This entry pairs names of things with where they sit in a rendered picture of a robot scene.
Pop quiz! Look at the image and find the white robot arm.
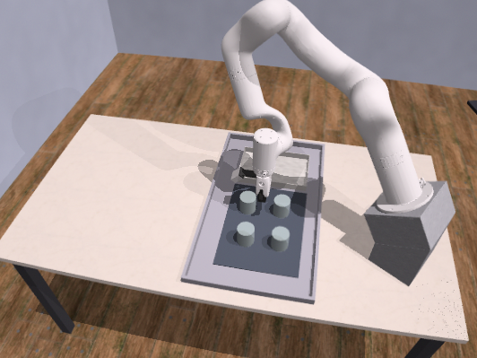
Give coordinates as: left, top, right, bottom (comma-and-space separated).
221, 0, 434, 214

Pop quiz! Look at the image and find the clear glass jar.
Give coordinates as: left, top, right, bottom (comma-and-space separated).
273, 195, 291, 218
271, 226, 290, 252
237, 222, 255, 247
239, 191, 256, 214

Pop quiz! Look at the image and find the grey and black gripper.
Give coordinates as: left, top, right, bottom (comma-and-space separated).
256, 174, 272, 203

